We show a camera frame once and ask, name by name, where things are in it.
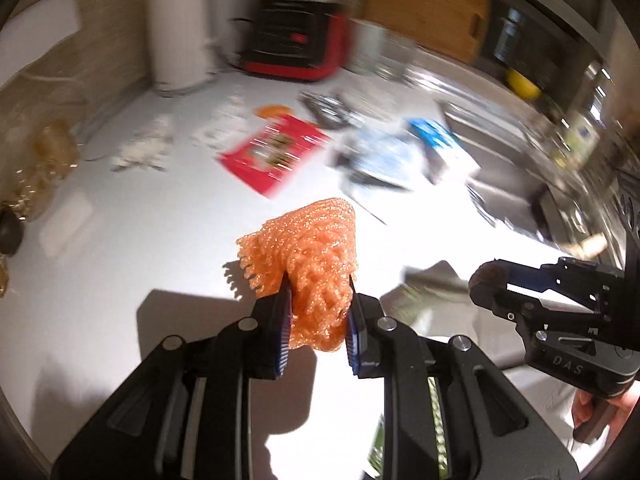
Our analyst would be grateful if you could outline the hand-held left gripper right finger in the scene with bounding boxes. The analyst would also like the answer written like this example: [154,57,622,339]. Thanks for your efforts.
[344,280,581,480]

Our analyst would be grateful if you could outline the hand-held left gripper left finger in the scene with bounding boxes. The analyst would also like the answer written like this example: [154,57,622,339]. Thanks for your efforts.
[50,284,296,480]

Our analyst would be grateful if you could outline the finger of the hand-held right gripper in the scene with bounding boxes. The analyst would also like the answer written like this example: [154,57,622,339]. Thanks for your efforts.
[480,256,623,312]
[470,280,602,335]

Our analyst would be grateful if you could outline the brown round lump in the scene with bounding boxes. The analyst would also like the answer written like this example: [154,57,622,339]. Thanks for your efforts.
[470,261,507,301]

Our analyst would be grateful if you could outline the orange foam fruit net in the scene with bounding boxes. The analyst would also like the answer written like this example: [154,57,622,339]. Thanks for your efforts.
[235,199,361,353]

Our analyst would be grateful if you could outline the person's right hand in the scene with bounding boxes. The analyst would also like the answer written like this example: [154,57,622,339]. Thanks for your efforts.
[571,390,640,443]

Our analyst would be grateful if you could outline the grey crumpled wrapper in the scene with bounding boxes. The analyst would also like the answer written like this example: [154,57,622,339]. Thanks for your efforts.
[380,259,501,342]

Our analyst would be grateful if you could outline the steel sink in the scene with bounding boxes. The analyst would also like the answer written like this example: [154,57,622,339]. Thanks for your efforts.
[439,99,618,257]

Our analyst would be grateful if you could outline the red snack packet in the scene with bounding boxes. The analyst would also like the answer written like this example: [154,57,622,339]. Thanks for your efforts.
[217,114,331,199]

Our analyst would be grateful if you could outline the clear plastic bag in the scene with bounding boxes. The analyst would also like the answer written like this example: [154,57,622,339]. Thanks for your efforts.
[329,130,432,194]

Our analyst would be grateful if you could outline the blue and white packet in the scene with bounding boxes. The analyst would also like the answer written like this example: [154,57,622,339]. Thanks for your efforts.
[404,117,479,184]

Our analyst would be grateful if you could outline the yellow bowl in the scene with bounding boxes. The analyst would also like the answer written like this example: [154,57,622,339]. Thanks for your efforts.
[504,67,544,101]

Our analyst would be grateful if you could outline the white torn wrapper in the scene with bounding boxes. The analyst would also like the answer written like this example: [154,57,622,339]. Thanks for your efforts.
[192,96,257,149]

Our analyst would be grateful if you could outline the orange peel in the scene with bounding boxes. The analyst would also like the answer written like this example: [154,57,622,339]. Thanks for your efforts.
[255,104,294,120]

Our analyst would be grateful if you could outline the dark blurred utensil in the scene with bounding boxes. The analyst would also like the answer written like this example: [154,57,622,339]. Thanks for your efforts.
[299,90,362,132]

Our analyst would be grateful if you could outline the glass mug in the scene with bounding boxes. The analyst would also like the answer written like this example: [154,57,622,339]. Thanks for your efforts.
[385,35,442,87]

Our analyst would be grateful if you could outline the dark round thing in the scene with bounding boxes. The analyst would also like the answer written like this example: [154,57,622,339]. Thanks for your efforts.
[0,207,24,257]

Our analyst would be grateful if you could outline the clear bag with golden contents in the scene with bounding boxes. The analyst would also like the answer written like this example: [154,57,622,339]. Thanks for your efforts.
[0,119,84,302]

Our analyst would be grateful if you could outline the white ceramic cup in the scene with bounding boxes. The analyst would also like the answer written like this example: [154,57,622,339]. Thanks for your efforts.
[350,22,392,69]

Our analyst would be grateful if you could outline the red and black blender base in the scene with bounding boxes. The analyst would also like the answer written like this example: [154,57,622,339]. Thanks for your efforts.
[239,0,352,84]

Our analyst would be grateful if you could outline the wooden cutting board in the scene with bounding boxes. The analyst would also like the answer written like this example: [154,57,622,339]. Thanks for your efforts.
[360,0,492,64]

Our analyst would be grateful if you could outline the white electric kettle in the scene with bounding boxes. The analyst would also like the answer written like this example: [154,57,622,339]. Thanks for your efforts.
[146,0,222,97]

